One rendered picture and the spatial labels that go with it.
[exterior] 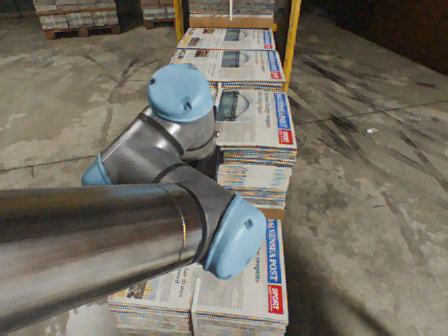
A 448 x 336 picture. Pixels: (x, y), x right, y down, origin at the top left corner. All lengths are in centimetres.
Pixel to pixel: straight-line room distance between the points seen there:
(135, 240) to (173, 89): 21
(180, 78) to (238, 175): 37
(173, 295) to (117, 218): 50
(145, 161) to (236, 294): 43
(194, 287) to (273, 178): 30
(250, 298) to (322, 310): 100
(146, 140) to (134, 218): 17
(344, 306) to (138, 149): 147
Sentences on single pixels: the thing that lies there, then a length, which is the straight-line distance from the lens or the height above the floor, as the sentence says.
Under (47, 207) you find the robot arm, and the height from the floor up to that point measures 132.
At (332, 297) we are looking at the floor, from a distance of 170.
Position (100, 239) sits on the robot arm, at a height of 129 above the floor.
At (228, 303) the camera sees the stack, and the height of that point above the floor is 83.
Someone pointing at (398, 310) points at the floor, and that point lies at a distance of 179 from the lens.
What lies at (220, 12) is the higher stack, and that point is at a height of 113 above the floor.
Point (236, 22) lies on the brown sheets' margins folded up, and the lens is 148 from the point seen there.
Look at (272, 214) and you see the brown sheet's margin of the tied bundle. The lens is 78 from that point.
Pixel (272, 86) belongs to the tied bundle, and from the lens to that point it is 93.
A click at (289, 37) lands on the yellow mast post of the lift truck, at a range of 206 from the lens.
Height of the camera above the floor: 143
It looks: 39 degrees down
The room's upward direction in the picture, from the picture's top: straight up
